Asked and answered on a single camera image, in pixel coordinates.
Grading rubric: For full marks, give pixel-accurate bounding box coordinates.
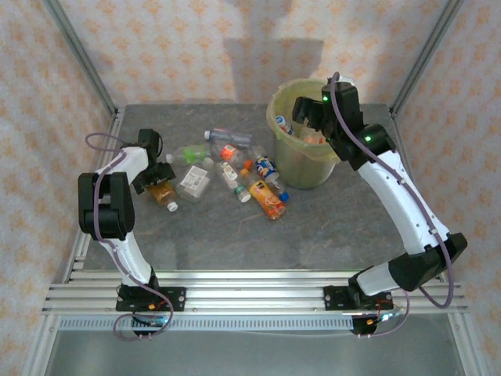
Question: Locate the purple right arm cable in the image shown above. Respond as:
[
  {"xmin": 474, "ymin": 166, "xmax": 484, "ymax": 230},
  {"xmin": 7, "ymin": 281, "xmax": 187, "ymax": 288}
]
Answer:
[{"xmin": 330, "ymin": 72, "xmax": 458, "ymax": 340}]

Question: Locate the bottle white label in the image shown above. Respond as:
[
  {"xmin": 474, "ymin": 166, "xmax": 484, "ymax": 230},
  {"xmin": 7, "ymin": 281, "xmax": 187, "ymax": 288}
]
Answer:
[{"xmin": 175, "ymin": 157, "xmax": 215, "ymax": 204}]

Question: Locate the aluminium lower frame rail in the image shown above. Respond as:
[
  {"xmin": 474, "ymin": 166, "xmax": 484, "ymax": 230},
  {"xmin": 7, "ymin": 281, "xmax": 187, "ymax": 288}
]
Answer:
[
  {"xmin": 448, "ymin": 313, "xmax": 488, "ymax": 376},
  {"xmin": 19, "ymin": 313, "xmax": 59, "ymax": 376}
]

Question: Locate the aluminium frame post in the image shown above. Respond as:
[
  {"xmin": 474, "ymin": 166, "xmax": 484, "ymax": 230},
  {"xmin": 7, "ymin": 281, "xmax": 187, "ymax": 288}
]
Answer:
[
  {"xmin": 389, "ymin": 0, "xmax": 467, "ymax": 118},
  {"xmin": 41, "ymin": 0, "xmax": 121, "ymax": 117}
]

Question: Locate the grey slotted cable duct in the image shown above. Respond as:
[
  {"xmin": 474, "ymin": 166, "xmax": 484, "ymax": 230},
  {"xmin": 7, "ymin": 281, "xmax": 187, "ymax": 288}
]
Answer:
[{"xmin": 57, "ymin": 315, "xmax": 355, "ymax": 333}]

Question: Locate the bright orange label bottle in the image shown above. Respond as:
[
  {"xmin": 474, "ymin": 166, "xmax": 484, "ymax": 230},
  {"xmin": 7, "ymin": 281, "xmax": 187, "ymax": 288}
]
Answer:
[{"xmin": 300, "ymin": 130, "xmax": 326, "ymax": 145}]

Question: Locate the orange juice bottle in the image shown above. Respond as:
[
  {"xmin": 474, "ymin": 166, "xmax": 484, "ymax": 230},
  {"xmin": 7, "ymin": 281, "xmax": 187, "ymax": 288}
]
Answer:
[{"xmin": 248, "ymin": 179, "xmax": 287, "ymax": 221}]

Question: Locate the clear bottle purple label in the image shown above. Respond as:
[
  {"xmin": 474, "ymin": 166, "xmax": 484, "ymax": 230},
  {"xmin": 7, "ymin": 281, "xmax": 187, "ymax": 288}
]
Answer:
[{"xmin": 204, "ymin": 128, "xmax": 254, "ymax": 146}]

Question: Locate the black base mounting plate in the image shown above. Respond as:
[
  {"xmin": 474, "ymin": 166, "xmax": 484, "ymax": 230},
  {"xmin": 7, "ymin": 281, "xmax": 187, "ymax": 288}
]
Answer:
[
  {"xmin": 323, "ymin": 285, "xmax": 394, "ymax": 313},
  {"xmin": 116, "ymin": 287, "xmax": 187, "ymax": 313}
]

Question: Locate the clear bottle green label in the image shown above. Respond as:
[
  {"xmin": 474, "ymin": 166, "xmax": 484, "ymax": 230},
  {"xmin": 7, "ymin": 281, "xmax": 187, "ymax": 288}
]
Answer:
[{"xmin": 165, "ymin": 144, "xmax": 215, "ymax": 165}]

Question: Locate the clear bottle orange-red label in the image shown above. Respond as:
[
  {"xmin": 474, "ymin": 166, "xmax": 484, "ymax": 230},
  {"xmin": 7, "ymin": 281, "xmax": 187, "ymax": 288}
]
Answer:
[{"xmin": 218, "ymin": 143, "xmax": 240, "ymax": 163}]

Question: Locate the amber drink bottle white cap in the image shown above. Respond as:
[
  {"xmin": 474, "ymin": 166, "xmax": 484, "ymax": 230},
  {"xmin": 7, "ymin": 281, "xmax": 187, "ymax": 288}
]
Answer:
[{"xmin": 150, "ymin": 180, "xmax": 181, "ymax": 213}]

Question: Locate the clear bottle white-green label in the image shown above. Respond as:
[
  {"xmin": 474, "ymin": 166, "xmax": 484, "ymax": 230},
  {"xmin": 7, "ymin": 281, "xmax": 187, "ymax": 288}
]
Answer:
[{"xmin": 215, "ymin": 161, "xmax": 253, "ymax": 204}]

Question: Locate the blue Pepsi label bottle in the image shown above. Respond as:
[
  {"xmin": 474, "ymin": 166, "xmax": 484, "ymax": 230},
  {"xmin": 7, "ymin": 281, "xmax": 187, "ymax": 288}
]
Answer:
[{"xmin": 254, "ymin": 154, "xmax": 291, "ymax": 202}]

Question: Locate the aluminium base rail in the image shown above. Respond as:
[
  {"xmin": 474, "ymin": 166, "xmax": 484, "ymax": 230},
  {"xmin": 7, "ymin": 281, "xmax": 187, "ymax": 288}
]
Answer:
[{"xmin": 41, "ymin": 269, "xmax": 470, "ymax": 315}]

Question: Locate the small controller board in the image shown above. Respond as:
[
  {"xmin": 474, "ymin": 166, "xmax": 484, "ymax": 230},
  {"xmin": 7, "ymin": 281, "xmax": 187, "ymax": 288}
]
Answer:
[
  {"xmin": 132, "ymin": 313, "xmax": 170, "ymax": 328},
  {"xmin": 366, "ymin": 309, "xmax": 404, "ymax": 327}
]

